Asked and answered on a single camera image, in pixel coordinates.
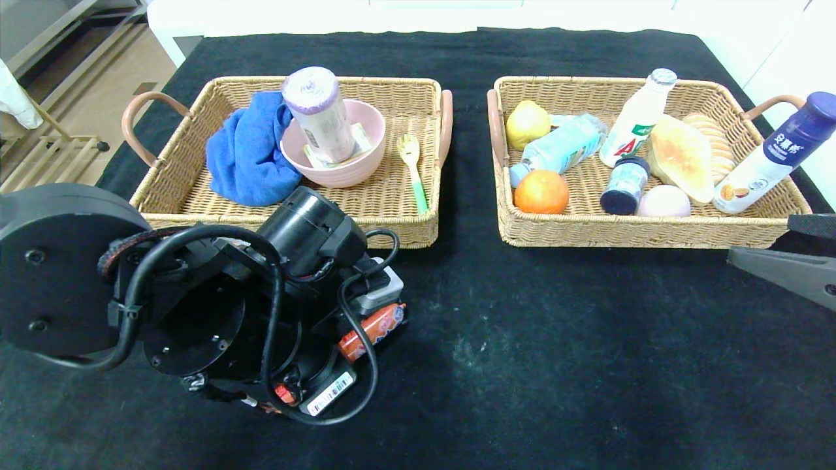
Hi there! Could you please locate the orange sausage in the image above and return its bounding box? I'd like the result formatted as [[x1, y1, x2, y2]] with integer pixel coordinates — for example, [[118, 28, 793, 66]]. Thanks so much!
[[273, 303, 407, 404]]

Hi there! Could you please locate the purple garbage bag roll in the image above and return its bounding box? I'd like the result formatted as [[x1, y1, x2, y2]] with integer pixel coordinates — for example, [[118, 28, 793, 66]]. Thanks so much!
[[281, 67, 359, 164]]

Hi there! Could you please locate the yellow lemon toy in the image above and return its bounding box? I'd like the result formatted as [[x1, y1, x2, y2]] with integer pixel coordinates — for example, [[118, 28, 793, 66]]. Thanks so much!
[[506, 100, 551, 151]]

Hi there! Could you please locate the white milk bottle green label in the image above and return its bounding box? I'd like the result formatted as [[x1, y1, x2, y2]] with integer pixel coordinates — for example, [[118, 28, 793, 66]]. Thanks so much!
[[599, 68, 678, 168]]

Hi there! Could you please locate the pale pink round bun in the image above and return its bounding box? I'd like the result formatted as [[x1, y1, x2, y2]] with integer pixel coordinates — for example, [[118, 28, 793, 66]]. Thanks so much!
[[637, 185, 692, 217]]

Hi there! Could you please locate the croissant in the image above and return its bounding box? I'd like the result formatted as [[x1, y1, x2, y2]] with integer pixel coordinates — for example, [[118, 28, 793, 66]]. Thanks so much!
[[648, 115, 716, 204]]

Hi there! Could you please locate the white card box blue logo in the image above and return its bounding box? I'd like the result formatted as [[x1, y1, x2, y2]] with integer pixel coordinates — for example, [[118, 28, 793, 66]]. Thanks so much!
[[304, 123, 374, 170]]

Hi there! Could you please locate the pink bowl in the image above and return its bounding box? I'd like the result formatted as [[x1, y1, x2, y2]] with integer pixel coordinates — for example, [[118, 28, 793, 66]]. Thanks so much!
[[281, 100, 387, 189]]

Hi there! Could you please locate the orange fruit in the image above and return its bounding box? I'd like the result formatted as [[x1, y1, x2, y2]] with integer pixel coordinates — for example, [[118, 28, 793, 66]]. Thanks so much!
[[513, 170, 570, 216]]

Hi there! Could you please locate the water bottle light blue label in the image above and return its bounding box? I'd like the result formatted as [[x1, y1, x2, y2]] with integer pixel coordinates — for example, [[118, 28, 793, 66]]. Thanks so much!
[[508, 114, 607, 189]]

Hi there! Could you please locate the blue cloth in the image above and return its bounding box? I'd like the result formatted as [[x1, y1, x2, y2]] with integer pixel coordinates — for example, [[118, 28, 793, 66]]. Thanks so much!
[[206, 91, 302, 208]]

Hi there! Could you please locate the small dark blue jar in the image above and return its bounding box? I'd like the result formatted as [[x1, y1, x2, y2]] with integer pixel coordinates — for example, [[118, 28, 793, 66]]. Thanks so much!
[[601, 155, 652, 215]]

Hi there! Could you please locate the white table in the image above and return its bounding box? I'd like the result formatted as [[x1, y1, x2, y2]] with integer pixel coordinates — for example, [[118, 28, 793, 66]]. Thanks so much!
[[149, 0, 719, 69]]

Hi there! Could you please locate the striped long bread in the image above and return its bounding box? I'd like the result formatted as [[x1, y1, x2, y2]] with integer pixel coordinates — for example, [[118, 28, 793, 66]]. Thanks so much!
[[683, 114, 735, 185]]

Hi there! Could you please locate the white bottle with blue cap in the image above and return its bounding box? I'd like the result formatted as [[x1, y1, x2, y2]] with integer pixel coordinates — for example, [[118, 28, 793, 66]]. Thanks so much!
[[712, 92, 836, 215]]

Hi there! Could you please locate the wooden rolling rack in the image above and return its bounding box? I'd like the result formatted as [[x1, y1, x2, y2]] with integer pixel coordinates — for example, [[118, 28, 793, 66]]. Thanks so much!
[[0, 104, 112, 196]]

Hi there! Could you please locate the white hanging cloth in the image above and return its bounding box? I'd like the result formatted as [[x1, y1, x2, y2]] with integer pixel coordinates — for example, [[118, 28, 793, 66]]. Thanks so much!
[[0, 57, 46, 130]]

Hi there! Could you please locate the wicker basket with pink handles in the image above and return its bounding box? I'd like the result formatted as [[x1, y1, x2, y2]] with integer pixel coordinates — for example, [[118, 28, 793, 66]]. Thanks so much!
[[121, 77, 454, 250], [487, 77, 812, 250]]

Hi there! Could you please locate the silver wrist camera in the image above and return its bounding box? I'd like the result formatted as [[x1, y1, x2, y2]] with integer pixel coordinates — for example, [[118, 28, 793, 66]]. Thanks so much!
[[349, 258, 404, 315]]

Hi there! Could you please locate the yellow fork with green handle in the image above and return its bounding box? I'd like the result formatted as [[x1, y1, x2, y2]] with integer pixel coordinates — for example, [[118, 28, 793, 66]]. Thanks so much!
[[396, 135, 430, 217]]

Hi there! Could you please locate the smooth black camera cable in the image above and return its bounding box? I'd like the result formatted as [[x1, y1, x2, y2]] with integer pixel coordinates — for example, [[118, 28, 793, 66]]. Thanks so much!
[[49, 225, 400, 426]]

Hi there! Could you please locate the grey metal shelf frame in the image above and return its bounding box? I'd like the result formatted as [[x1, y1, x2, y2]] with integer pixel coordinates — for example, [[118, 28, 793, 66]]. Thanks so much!
[[0, 0, 152, 89]]

